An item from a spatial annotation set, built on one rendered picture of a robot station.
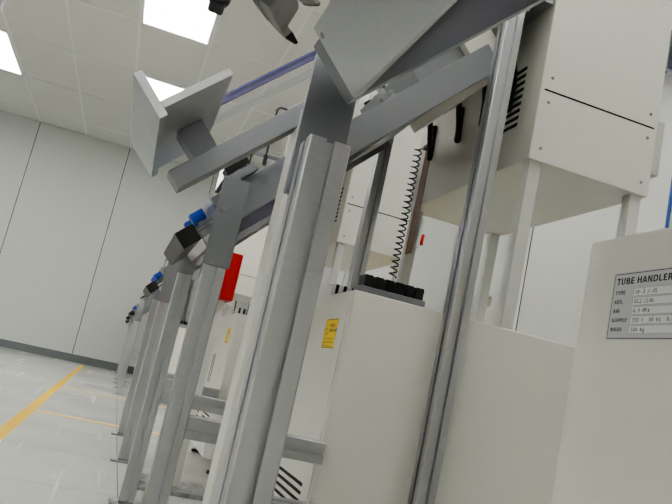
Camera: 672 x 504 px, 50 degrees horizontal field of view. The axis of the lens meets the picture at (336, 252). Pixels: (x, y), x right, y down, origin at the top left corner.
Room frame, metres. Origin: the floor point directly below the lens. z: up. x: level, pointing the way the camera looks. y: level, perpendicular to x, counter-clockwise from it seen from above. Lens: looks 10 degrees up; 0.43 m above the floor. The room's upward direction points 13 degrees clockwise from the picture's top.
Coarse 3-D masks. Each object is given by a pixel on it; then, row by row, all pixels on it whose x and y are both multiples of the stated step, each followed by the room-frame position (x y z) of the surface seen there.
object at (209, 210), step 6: (204, 204) 1.43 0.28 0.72; (210, 204) 1.38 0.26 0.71; (204, 210) 1.46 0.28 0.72; (210, 210) 1.41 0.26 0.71; (210, 216) 1.45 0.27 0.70; (210, 222) 1.48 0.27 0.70; (204, 240) 1.65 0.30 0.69; (198, 246) 1.77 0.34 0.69; (204, 246) 1.70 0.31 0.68; (192, 252) 1.91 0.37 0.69; (198, 252) 1.82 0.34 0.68; (192, 258) 1.97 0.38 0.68
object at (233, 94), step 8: (304, 56) 1.06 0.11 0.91; (312, 56) 1.06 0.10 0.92; (288, 64) 1.06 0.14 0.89; (296, 64) 1.06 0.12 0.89; (304, 64) 1.07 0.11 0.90; (272, 72) 1.05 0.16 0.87; (280, 72) 1.05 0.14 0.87; (288, 72) 1.07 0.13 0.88; (256, 80) 1.04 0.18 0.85; (264, 80) 1.05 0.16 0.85; (240, 88) 1.04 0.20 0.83; (248, 88) 1.04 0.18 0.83; (232, 96) 1.04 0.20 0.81
